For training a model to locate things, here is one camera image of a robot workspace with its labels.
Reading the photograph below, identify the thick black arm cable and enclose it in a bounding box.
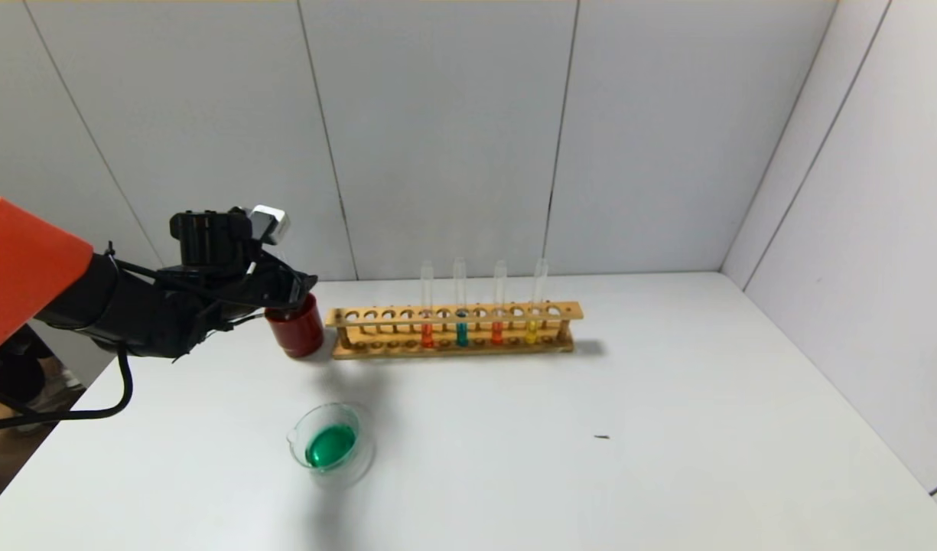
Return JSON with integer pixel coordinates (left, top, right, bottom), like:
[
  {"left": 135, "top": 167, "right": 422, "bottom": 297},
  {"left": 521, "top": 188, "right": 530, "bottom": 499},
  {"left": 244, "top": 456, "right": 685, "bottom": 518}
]
[{"left": 0, "top": 343, "right": 135, "bottom": 434}]

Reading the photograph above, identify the test tube with teal pigment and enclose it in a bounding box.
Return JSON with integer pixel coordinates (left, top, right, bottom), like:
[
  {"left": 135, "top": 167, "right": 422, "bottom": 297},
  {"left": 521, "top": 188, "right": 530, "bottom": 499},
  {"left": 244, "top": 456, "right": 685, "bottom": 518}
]
[{"left": 453, "top": 257, "right": 470, "bottom": 348}]

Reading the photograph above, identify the wooden test tube rack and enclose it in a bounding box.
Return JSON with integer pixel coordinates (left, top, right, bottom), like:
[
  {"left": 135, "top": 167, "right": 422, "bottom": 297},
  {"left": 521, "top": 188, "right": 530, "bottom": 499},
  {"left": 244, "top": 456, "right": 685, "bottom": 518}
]
[{"left": 324, "top": 302, "right": 585, "bottom": 360}]

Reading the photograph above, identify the clear glass dish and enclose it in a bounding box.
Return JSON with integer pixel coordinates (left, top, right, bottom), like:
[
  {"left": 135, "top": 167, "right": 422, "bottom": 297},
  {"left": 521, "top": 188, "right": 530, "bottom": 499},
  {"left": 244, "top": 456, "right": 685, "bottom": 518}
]
[{"left": 286, "top": 403, "right": 376, "bottom": 491}]

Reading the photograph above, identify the silver wrist camera black mount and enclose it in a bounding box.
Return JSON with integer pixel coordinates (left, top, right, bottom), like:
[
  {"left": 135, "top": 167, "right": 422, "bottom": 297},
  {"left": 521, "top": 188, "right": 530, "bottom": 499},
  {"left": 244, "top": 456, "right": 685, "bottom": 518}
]
[{"left": 169, "top": 204, "right": 292, "bottom": 268}]

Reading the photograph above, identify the person's dark trouser leg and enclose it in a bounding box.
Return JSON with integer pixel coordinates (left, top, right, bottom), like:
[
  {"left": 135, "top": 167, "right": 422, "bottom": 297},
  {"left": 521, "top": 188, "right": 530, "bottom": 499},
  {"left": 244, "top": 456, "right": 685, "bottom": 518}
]
[{"left": 0, "top": 324, "right": 57, "bottom": 403}]

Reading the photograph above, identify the test tube with red pigment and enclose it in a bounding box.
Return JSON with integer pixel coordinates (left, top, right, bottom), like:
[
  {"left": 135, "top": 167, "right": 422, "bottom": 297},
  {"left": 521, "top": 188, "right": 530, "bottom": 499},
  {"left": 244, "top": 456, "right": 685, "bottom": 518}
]
[
  {"left": 419, "top": 259, "right": 435, "bottom": 350},
  {"left": 491, "top": 259, "right": 509, "bottom": 347}
]

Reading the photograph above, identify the grey white sneaker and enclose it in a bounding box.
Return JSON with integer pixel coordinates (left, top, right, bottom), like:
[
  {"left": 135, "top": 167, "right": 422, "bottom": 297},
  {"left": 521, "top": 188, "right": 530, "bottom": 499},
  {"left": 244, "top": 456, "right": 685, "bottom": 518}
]
[{"left": 32, "top": 367, "right": 85, "bottom": 416}]

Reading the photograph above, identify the test tube with yellow pigment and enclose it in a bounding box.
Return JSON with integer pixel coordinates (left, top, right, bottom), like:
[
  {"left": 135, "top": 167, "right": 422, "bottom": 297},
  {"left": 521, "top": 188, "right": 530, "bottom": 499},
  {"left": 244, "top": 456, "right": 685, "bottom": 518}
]
[{"left": 525, "top": 257, "right": 550, "bottom": 346}]

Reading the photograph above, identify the dark red plastic cup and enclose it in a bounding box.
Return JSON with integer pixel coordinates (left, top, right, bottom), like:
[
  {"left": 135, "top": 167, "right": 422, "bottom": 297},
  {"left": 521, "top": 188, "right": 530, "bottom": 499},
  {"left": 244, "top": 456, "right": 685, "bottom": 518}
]
[{"left": 265, "top": 294, "right": 326, "bottom": 360}]

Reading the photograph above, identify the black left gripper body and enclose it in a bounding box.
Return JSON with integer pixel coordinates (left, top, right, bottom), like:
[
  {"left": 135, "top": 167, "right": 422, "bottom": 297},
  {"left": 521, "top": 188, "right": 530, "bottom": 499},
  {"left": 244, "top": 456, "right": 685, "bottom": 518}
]
[{"left": 247, "top": 260, "right": 319, "bottom": 311}]

